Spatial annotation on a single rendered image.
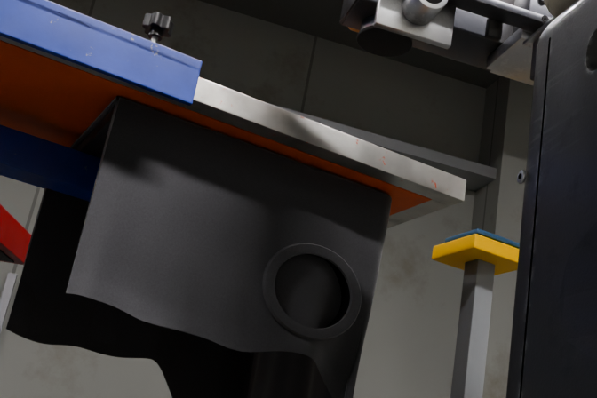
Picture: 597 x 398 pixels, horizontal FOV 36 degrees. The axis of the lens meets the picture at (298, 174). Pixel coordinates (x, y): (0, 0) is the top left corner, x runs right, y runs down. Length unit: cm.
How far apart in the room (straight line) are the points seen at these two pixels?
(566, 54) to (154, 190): 81
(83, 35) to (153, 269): 34
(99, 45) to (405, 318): 367
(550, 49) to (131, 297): 80
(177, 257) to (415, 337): 353
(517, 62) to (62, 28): 61
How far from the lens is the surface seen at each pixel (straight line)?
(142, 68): 128
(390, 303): 476
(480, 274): 169
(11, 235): 276
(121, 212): 130
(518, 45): 122
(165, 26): 132
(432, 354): 481
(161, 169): 133
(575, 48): 62
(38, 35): 126
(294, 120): 136
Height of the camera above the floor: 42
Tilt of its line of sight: 21 degrees up
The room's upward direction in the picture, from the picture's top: 11 degrees clockwise
